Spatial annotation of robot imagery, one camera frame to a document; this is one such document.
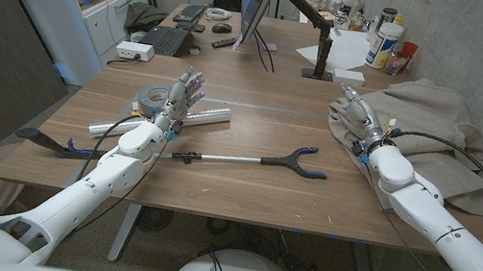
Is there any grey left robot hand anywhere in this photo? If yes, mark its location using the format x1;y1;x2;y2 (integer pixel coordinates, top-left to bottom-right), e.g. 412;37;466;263
150;62;210;138

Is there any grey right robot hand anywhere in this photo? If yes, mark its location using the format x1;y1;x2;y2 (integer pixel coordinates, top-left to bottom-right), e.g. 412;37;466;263
330;82;395;153

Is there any beige coat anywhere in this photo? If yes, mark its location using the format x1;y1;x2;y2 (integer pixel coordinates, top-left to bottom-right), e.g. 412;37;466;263
313;63;483;226

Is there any black and blue reacher stick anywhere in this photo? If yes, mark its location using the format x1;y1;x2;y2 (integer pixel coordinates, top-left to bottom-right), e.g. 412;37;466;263
12;100;332;201

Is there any silver metal tube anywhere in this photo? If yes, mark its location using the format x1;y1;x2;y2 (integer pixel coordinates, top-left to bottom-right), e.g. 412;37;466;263
86;86;233;158

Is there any flat white box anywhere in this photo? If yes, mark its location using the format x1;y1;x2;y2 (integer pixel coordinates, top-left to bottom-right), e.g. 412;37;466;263
329;66;367;88

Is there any clear drinking glass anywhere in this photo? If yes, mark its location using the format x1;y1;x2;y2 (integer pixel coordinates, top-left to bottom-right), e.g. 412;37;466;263
382;49;410;79

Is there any large black keyboard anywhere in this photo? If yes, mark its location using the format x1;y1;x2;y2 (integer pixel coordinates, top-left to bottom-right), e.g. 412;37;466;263
136;20;196;61

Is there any white power box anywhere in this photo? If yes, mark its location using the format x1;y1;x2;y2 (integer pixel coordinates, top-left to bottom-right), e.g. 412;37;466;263
114;39;157;64

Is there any white paper sheet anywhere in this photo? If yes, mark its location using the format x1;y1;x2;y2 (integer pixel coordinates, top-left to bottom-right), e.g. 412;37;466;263
293;21;375;76

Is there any white wipes canister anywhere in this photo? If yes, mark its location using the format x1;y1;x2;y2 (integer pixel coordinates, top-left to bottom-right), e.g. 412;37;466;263
363;19;405;72

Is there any black remote control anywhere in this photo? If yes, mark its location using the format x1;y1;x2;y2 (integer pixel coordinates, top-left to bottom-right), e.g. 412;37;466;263
209;32;241;53

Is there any black phone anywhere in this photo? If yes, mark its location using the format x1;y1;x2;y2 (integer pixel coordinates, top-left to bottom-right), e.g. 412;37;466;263
175;19;206;34

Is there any red packet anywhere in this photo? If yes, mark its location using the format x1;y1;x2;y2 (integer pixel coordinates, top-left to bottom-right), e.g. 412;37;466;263
398;40;421;62

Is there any black computer mouse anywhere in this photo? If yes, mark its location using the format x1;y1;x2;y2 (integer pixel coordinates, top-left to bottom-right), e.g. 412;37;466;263
210;20;234;37

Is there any small black keyboard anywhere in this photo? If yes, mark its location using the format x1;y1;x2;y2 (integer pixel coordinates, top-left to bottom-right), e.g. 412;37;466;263
171;0;208;27

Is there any olive green jacket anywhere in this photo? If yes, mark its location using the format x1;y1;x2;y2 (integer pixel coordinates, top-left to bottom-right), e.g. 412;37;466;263
122;0;170;39

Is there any black bag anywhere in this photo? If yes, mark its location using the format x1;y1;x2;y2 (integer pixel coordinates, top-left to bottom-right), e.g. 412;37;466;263
211;0;245;13

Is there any black round fan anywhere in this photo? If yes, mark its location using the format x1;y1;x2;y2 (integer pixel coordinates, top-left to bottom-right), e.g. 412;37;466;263
134;205;176;236

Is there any grey duct tape roll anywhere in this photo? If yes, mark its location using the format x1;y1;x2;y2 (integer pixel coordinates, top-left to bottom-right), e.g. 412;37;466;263
134;80;177;121

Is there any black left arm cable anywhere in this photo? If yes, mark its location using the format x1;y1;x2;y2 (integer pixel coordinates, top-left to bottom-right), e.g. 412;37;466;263
75;106;147;190

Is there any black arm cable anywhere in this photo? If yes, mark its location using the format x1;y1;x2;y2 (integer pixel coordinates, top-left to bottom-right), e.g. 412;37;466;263
374;127;483;226
75;106;147;190

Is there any black monitor cable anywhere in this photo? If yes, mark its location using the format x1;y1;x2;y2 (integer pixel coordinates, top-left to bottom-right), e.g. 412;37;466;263
245;28;277;74
249;29;282;74

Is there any white coiled cable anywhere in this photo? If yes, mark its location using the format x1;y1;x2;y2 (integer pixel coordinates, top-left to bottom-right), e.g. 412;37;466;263
203;6;233;24

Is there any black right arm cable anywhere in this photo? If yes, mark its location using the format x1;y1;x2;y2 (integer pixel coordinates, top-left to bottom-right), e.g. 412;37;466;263
374;127;483;226

